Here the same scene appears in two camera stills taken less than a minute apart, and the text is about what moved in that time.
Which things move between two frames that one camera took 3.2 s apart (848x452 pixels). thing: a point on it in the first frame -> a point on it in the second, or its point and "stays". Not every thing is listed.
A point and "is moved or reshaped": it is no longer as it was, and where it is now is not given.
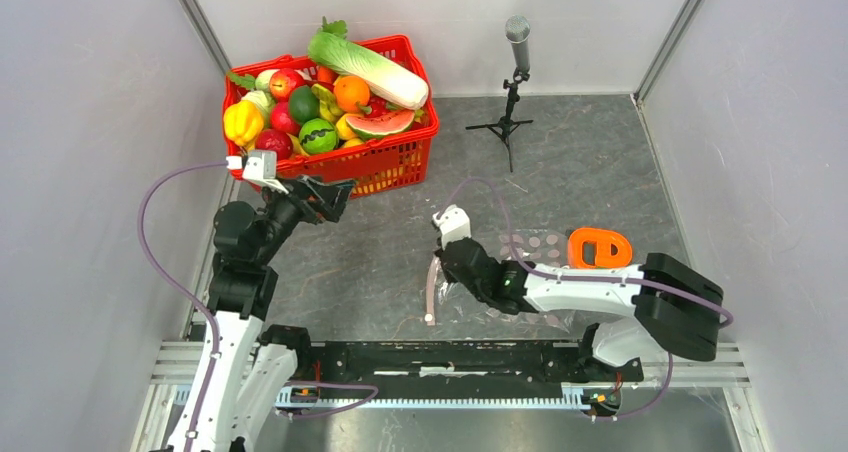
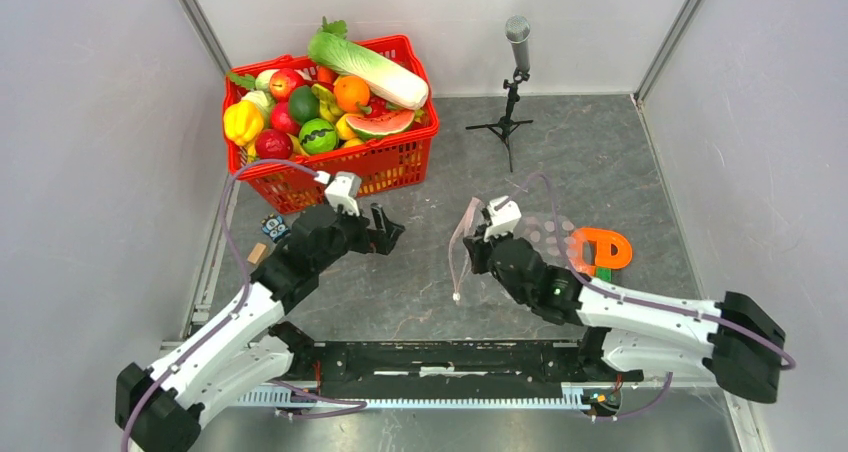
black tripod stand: (505, 126) stays
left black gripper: (329, 198) -> (380, 240)
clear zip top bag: (450, 306) is moved or reshaped
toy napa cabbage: (350, 58) stays
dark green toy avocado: (303, 104) stays
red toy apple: (281, 83) stays
